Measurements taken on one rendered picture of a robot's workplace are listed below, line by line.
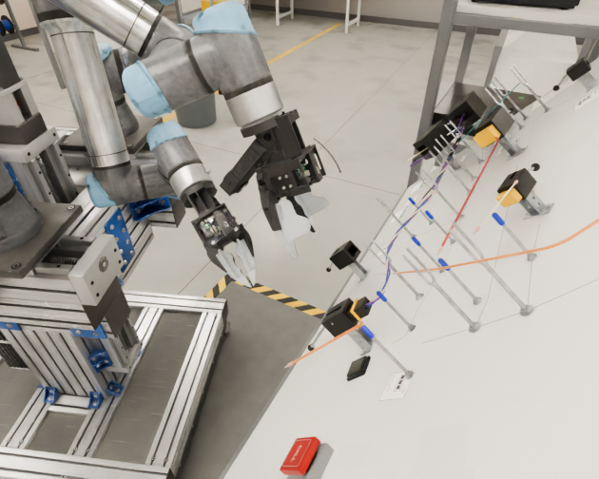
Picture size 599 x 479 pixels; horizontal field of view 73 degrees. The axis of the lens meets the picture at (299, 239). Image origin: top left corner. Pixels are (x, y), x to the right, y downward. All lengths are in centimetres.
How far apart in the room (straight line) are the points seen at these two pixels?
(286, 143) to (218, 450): 147
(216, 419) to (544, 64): 322
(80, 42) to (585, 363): 89
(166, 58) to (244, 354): 164
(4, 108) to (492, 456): 110
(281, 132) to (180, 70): 16
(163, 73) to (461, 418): 55
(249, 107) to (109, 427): 142
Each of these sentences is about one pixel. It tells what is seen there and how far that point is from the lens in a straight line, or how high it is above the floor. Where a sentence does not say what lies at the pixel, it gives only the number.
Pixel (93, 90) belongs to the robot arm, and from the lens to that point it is 90.
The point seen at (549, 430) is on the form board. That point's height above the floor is 134.
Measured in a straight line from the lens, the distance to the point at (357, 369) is 71.
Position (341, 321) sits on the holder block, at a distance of 72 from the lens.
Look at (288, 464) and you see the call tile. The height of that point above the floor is 111.
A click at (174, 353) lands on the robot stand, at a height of 21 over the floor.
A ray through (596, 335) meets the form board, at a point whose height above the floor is 138.
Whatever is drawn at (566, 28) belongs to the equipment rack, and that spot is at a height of 143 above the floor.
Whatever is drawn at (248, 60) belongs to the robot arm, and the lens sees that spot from 59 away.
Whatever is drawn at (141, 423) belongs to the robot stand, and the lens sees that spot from 175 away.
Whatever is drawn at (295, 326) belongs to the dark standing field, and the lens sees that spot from 215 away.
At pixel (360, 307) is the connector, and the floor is 117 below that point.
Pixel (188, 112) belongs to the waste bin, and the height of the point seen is 17.
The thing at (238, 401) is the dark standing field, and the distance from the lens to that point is 194.
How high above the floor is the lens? 169
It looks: 40 degrees down
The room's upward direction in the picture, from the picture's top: straight up
